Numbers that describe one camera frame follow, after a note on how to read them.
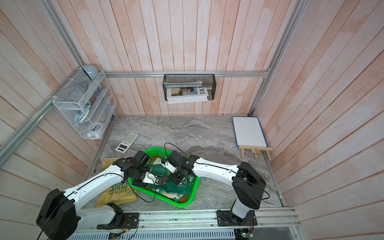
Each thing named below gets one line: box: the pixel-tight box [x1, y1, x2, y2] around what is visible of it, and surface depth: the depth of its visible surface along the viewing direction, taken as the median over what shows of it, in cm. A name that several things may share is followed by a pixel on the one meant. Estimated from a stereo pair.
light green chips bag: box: [150, 157, 185, 200], surface depth 77 cm
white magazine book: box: [165, 80, 209, 104], surface depth 95 cm
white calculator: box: [115, 132, 139, 154], surface depth 103 cm
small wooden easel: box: [239, 145, 274, 161], surface depth 100 cm
